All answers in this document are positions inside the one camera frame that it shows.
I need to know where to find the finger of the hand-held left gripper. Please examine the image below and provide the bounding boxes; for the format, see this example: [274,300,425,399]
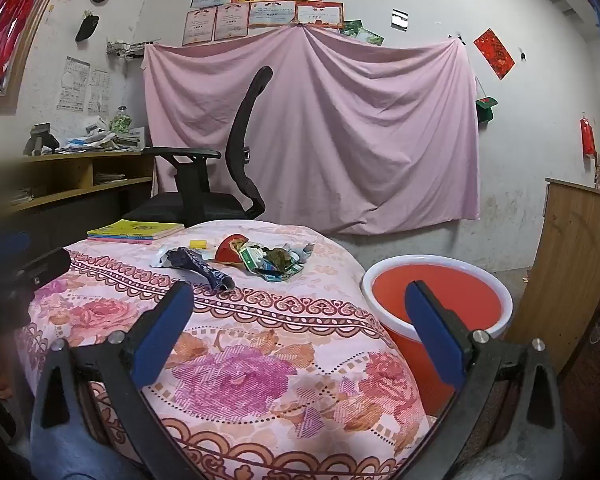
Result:
[0,232,31,266]
[10,247,72,288]

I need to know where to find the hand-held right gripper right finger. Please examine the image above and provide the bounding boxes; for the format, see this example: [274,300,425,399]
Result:
[405,281,563,480]

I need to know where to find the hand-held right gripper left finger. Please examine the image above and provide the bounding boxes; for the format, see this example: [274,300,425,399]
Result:
[30,281,201,480]

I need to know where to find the red bucket with white rim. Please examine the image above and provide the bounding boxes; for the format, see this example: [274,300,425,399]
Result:
[362,255,513,416]

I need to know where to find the white blue wrapper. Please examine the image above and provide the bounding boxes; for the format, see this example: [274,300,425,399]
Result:
[150,247,181,268]

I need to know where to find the dark blue wrapper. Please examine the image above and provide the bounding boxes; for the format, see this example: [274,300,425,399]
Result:
[167,247,236,292]

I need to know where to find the red wrapper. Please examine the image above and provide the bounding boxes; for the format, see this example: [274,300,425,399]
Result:
[215,233,251,266]

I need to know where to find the green white sachet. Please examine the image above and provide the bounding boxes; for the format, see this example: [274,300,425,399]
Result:
[239,244,267,276]

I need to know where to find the teal packet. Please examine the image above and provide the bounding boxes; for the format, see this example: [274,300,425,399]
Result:
[257,262,303,283]

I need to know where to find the dark green wrapper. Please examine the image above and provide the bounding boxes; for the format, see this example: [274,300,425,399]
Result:
[262,247,293,273]

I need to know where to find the pink book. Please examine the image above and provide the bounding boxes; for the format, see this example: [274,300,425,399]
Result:
[87,234,170,245]

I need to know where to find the floral pink blanket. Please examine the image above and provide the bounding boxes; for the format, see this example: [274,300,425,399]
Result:
[12,220,431,480]

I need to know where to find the wooden desk with shelves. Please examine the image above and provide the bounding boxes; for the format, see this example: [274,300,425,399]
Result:
[0,149,156,241]

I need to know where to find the yellow book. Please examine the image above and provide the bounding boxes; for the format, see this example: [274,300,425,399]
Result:
[87,219,185,240]

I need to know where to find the pile of papers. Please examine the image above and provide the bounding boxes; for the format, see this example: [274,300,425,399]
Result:
[55,127,146,153]

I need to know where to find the wooden cabinet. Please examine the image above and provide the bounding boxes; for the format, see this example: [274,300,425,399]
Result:
[505,177,600,376]

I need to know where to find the glass jar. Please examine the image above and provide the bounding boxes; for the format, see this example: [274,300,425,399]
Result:
[109,106,133,135]

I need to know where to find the pink hanging cloth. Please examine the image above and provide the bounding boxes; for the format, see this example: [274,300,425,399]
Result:
[141,25,482,236]

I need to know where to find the black office chair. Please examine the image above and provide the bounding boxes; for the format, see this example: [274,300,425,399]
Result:
[122,66,273,226]

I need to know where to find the green hat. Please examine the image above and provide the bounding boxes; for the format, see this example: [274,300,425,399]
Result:
[475,95,498,123]

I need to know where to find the black cap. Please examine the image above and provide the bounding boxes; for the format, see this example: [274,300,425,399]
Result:
[75,10,101,42]

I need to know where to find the red hanging cloth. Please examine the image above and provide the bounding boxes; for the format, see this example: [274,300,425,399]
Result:
[0,0,46,96]

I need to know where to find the red hanging ornament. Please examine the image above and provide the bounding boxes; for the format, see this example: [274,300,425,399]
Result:
[580,115,597,158]

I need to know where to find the red paper envelope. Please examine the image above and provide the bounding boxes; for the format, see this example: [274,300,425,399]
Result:
[473,28,516,81]

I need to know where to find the group of framed certificates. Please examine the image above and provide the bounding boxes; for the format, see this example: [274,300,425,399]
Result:
[181,0,375,47]

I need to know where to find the paper wall calendar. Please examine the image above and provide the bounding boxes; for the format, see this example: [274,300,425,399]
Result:
[87,69,111,115]
[56,56,91,112]

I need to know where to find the wooden window frame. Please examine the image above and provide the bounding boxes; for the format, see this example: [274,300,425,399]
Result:
[0,0,76,115]

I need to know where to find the wire wall rack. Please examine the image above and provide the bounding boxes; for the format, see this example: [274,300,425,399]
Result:
[106,39,146,61]

